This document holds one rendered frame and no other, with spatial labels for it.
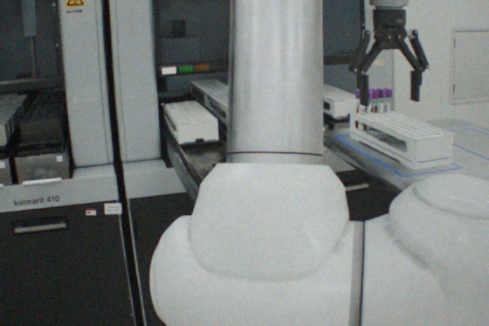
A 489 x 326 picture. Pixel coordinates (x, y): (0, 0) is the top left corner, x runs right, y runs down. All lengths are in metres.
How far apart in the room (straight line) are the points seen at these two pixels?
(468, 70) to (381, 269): 2.84
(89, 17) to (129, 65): 0.17
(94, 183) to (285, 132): 0.96
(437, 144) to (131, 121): 0.80
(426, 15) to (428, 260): 2.66
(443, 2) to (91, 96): 2.20
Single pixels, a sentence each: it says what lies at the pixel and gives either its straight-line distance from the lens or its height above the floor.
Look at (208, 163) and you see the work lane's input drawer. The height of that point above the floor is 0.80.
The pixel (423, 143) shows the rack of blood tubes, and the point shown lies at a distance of 1.10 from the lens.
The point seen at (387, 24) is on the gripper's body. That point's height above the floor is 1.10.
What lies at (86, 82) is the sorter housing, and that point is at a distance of 1.48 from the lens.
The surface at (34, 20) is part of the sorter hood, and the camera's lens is 1.46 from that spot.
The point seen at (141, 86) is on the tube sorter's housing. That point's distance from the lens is 1.48.
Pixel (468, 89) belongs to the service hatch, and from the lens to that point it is 3.32.
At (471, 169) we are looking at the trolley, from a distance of 1.12.
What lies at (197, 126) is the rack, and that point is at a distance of 1.35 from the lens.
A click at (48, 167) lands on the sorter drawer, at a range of 1.43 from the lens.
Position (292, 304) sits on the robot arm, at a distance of 0.51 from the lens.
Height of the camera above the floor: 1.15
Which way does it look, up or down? 14 degrees down
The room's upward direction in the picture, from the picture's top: 3 degrees counter-clockwise
